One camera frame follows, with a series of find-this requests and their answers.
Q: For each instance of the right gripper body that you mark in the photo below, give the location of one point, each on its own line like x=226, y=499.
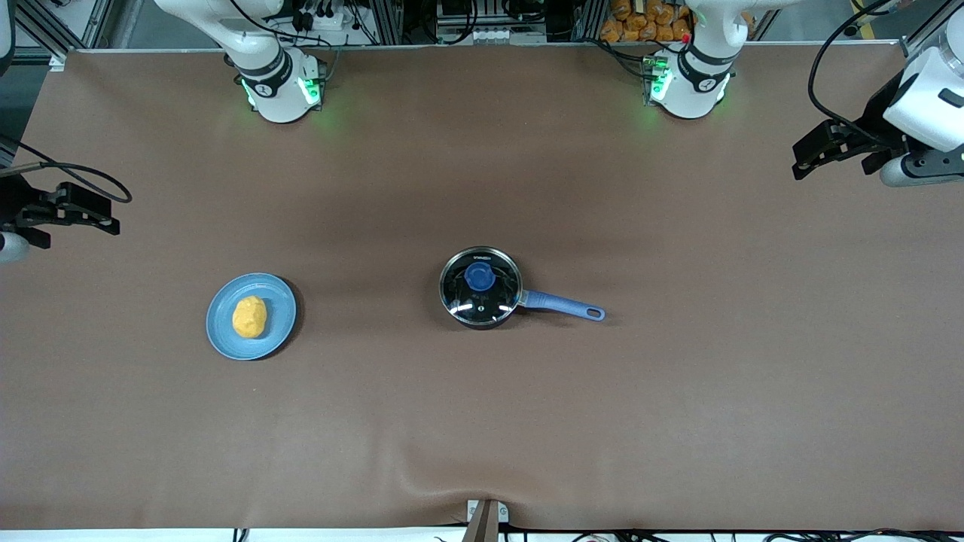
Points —
x=13, y=203

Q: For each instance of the yellow potato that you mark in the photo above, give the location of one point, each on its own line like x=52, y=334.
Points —
x=249, y=317

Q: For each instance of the glass lid with blue knob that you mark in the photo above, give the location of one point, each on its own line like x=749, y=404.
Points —
x=480, y=286

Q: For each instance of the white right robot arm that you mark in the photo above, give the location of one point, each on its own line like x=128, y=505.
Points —
x=265, y=64

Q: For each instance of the blue plate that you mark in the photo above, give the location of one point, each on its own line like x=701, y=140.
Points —
x=282, y=309

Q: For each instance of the bag of orange items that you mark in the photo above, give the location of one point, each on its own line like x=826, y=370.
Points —
x=644, y=22

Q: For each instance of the white power strip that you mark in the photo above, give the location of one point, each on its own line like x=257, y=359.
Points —
x=478, y=35

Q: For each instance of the metal edge bracket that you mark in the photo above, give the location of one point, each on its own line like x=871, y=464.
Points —
x=486, y=519

